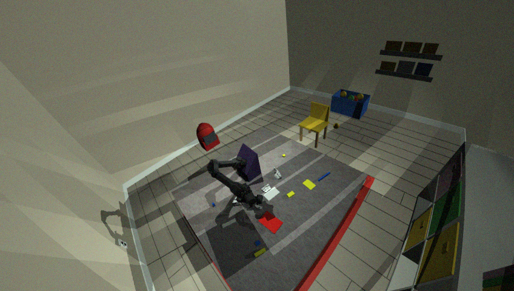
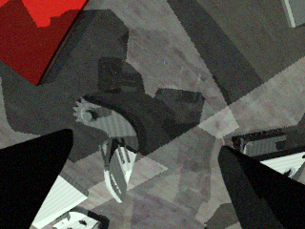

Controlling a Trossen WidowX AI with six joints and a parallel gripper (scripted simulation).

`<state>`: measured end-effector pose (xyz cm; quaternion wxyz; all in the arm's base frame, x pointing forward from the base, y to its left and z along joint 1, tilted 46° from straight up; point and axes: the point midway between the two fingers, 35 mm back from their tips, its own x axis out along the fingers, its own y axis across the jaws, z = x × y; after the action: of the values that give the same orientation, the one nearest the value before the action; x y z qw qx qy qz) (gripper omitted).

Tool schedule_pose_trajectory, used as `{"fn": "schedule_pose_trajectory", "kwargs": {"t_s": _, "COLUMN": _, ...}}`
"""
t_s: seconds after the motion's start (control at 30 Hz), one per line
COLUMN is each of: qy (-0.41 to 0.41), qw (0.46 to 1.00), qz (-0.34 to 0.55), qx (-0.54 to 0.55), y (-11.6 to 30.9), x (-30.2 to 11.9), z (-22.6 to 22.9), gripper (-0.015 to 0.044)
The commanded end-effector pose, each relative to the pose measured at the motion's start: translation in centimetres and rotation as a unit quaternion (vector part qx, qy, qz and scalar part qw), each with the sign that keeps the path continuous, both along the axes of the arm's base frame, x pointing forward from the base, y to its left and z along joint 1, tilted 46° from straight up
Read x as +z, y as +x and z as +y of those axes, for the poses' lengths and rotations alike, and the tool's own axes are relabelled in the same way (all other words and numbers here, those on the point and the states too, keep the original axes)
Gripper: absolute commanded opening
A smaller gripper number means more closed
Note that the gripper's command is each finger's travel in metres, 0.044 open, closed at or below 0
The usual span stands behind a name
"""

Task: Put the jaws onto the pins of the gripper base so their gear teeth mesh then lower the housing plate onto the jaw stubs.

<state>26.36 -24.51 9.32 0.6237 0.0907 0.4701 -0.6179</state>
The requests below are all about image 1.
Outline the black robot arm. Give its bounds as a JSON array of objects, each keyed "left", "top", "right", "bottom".
[{"left": 207, "top": 156, "right": 257, "bottom": 209}]

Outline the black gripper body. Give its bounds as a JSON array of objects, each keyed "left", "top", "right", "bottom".
[{"left": 236, "top": 195, "right": 263, "bottom": 204}]

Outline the pale grey flat bar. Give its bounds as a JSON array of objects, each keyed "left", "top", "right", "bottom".
[{"left": 222, "top": 218, "right": 236, "bottom": 228}]

